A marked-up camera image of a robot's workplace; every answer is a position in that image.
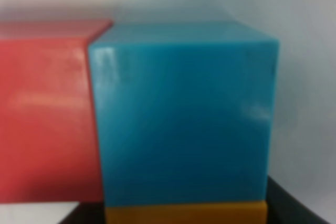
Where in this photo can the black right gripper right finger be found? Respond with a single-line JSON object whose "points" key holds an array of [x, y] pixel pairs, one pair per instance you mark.
{"points": [[309, 207]]}

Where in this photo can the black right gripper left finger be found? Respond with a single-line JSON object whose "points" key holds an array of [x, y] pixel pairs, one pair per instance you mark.
{"points": [[86, 213]]}

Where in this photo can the orange cube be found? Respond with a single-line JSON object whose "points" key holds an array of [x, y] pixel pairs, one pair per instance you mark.
{"points": [[216, 213]]}

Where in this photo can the red cube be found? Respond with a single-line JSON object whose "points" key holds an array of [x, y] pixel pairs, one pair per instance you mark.
{"points": [[49, 146]]}

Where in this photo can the blue cube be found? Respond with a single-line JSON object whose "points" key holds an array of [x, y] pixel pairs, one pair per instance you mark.
{"points": [[184, 112]]}

